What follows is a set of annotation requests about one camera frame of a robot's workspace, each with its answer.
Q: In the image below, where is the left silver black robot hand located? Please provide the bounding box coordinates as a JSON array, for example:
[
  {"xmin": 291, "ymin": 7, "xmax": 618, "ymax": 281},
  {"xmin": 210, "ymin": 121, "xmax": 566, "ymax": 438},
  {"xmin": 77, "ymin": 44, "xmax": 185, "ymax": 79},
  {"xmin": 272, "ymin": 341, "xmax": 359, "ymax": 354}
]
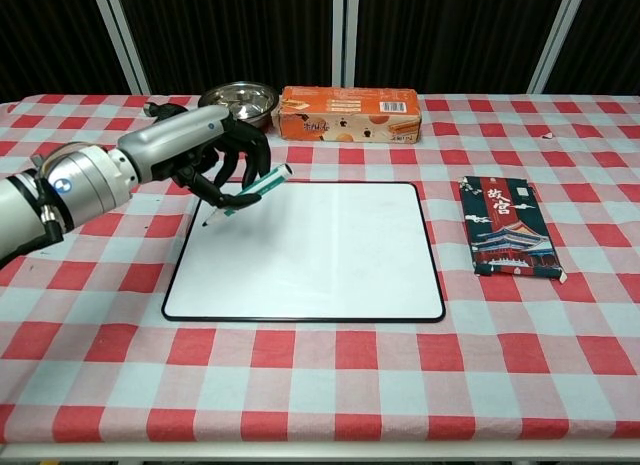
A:
[{"xmin": 116, "ymin": 103, "xmax": 272, "ymax": 209}]

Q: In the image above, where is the green white marker pen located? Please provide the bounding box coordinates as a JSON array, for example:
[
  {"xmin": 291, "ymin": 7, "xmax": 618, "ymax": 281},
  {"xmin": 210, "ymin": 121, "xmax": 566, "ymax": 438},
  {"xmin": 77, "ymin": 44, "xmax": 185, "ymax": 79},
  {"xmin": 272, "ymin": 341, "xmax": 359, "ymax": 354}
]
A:
[{"xmin": 201, "ymin": 163, "xmax": 294, "ymax": 229}]

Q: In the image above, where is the white board black frame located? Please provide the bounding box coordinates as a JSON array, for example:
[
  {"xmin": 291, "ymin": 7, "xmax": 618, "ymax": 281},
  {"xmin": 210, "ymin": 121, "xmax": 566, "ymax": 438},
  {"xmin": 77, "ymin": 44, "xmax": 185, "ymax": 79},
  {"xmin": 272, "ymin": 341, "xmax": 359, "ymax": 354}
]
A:
[{"xmin": 161, "ymin": 181, "xmax": 447, "ymax": 323}]

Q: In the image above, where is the red white checkered tablecloth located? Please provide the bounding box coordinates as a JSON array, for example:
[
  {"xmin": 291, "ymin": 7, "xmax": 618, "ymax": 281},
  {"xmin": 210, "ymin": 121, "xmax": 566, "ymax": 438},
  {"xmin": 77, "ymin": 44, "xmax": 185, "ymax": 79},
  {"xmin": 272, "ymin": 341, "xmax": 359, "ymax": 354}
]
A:
[{"xmin": 0, "ymin": 93, "xmax": 640, "ymax": 445}]

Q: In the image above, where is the red and black claw hammer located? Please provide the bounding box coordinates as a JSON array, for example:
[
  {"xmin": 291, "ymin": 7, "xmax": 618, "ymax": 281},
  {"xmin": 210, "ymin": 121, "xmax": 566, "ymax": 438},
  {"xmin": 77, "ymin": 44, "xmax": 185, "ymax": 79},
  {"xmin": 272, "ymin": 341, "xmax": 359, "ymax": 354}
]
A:
[{"xmin": 143, "ymin": 101, "xmax": 191, "ymax": 120}]

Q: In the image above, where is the stainless steel bowl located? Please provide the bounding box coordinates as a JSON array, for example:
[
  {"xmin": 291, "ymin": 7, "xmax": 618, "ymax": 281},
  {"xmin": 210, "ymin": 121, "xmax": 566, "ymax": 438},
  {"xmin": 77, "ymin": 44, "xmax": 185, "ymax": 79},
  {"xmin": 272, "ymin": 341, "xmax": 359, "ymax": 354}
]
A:
[{"xmin": 197, "ymin": 81, "xmax": 280, "ymax": 135}]

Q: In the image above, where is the orange cracker box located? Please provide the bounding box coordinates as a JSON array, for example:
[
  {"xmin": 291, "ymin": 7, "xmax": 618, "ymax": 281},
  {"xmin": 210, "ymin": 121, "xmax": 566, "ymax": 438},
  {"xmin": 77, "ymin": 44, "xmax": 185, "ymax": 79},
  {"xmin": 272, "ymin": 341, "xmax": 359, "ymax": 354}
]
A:
[{"xmin": 271, "ymin": 86, "xmax": 421, "ymax": 145}]

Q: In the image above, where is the dark palace print packet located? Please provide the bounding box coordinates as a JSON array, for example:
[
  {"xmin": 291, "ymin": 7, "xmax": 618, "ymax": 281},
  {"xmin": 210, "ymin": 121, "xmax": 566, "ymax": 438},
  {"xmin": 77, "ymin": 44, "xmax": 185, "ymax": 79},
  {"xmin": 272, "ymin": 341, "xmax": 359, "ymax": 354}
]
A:
[{"xmin": 459, "ymin": 175, "xmax": 568, "ymax": 285}]

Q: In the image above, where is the white metal frame post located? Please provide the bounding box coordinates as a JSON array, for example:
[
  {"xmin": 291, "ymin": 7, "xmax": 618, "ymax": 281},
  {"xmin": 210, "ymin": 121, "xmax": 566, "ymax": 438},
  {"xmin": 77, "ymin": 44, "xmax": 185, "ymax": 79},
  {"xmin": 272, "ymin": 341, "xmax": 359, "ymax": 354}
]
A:
[
  {"xmin": 89, "ymin": 0, "xmax": 152, "ymax": 96},
  {"xmin": 332, "ymin": 0, "xmax": 362, "ymax": 88},
  {"xmin": 526, "ymin": 0, "xmax": 589, "ymax": 95}
]

